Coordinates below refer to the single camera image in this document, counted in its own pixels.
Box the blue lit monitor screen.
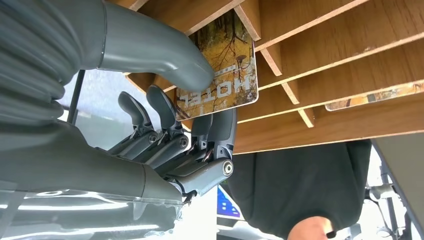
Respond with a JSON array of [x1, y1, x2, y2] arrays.
[[216, 184, 245, 221]]

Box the wooden slotted card organizer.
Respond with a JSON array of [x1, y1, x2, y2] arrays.
[[105, 0, 424, 156]]

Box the seated person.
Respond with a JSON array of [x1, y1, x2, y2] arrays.
[[221, 139, 374, 240]]

